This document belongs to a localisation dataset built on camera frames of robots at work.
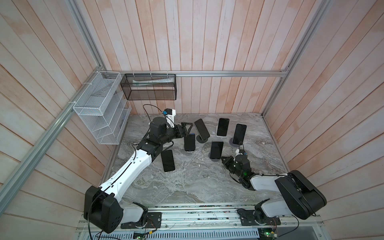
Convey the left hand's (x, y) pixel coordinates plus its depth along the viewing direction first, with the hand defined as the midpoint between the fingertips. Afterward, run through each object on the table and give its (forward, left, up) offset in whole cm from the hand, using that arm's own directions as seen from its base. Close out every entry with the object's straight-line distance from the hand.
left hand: (188, 128), depth 74 cm
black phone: (+17, -24, -20) cm, 36 cm away
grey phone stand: (+11, -31, -30) cm, 44 cm away
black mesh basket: (+42, +28, -4) cm, 51 cm away
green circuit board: (-42, -39, -29) cm, 64 cm away
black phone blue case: (+4, -1, -19) cm, 20 cm away
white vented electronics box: (-42, -13, -29) cm, 53 cm away
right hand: (-3, -20, -24) cm, 31 cm away
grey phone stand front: (-3, -17, -29) cm, 34 cm away
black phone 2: (0, -18, -21) cm, 27 cm away
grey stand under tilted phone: (+11, -8, -26) cm, 29 cm away
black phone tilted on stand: (+16, -9, -20) cm, 28 cm away
